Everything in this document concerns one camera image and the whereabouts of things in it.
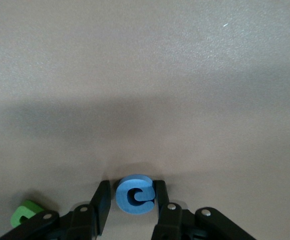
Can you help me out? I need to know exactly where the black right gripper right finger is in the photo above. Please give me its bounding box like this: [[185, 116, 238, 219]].
[[151, 179, 257, 240]]

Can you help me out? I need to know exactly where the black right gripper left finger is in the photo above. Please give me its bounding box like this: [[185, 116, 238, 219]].
[[0, 180, 112, 240]]

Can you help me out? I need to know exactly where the blue foam letter c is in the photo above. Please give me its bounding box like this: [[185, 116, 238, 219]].
[[115, 174, 157, 215]]

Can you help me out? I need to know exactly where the green foam letter B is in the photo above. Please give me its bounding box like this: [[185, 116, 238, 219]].
[[10, 199, 45, 229]]

